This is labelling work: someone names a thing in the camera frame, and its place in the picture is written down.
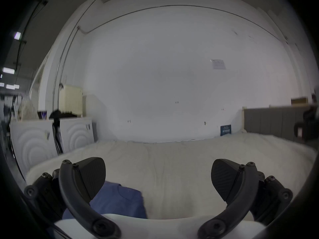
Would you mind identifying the dark blue shirt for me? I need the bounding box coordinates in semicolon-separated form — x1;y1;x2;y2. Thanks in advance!
62;181;148;220

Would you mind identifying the grey padded headboard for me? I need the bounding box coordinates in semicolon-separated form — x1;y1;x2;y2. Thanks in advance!
243;105;319;144

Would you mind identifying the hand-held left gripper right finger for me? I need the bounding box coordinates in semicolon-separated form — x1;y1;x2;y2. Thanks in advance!
198;159;293;239

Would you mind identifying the cream wall radiator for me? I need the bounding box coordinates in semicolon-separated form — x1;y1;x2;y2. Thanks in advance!
59;85;84;117

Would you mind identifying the bed with white sheet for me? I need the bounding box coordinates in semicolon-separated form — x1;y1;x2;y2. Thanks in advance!
25;131;317;220

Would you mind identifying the white paper sheet on wall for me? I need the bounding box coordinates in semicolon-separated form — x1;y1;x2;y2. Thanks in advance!
210;59;227;70

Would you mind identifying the white washing machine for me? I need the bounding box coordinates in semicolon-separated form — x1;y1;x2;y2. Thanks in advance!
9;111;59;182
59;117;97;154

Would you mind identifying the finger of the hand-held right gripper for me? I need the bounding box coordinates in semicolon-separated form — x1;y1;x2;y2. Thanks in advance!
294;106;319;142

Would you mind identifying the brown carton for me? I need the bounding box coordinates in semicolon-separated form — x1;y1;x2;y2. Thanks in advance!
291;97;308;106

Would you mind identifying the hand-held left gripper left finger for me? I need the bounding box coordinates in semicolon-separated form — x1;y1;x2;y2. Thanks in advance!
24;157;122;239

